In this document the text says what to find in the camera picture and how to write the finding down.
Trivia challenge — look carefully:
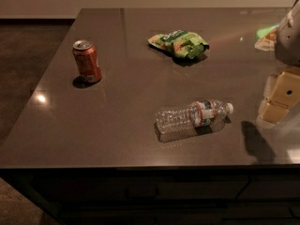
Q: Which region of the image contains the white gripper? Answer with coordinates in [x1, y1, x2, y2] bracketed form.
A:
[258, 0, 300, 124]

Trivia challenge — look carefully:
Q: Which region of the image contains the green rice chip bag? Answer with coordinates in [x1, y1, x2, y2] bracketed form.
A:
[148, 30, 210, 59]

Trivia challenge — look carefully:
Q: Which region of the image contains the clear plastic water bottle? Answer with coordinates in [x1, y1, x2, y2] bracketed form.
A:
[156, 98, 234, 134]

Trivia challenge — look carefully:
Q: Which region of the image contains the dark cabinet under table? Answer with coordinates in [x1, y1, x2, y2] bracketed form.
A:
[1, 169, 300, 225]

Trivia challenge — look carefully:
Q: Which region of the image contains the red soda can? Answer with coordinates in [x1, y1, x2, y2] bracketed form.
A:
[72, 39, 101, 83]

